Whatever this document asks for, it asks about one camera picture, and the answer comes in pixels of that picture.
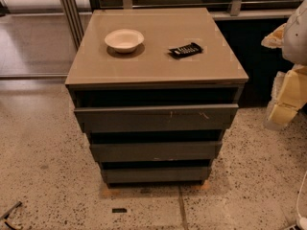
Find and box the grey drawer cabinet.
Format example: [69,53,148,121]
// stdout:
[64,7,249,188]

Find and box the grey drawer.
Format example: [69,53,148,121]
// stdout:
[102,167,211,184]
[74,104,238,133]
[90,141,222,162]

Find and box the black remote control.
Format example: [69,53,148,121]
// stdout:
[170,42,203,58]

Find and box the grey middle drawer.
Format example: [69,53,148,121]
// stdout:
[90,141,222,162]

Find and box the grey top drawer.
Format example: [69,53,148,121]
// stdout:
[74,104,238,133]

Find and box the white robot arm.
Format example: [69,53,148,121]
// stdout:
[261,0,307,130]

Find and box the white bowl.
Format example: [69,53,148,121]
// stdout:
[105,29,144,54]

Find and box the grey bottom drawer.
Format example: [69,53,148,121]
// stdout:
[102,167,211,184]

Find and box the black floor tag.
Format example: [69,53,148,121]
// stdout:
[112,208,128,213]

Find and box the white cable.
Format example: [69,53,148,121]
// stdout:
[294,171,307,230]

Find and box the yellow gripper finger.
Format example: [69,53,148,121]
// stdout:
[267,65,307,127]
[261,24,286,49]

